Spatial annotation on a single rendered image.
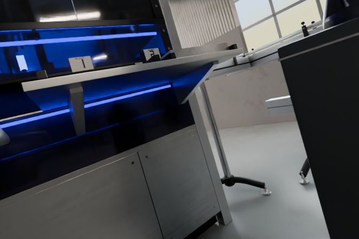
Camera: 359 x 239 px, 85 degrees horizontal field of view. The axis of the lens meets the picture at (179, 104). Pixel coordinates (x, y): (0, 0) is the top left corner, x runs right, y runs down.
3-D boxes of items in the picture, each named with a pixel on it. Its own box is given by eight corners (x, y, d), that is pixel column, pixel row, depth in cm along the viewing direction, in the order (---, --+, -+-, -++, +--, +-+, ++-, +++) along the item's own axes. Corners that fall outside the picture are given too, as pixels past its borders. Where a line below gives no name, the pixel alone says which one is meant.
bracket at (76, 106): (77, 136, 79) (67, 105, 79) (85, 133, 80) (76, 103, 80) (84, 137, 50) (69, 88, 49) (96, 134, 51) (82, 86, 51)
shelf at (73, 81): (44, 113, 81) (43, 108, 81) (181, 81, 117) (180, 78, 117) (23, 92, 40) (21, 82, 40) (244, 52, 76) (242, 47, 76)
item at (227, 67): (182, 84, 119) (176, 58, 119) (171, 88, 132) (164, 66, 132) (252, 66, 155) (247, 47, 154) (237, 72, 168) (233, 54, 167)
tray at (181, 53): (139, 84, 91) (137, 76, 91) (184, 74, 105) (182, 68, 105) (173, 60, 62) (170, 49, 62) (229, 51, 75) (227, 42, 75)
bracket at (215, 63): (178, 104, 105) (171, 81, 104) (182, 103, 106) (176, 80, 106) (222, 93, 76) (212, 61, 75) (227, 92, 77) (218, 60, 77)
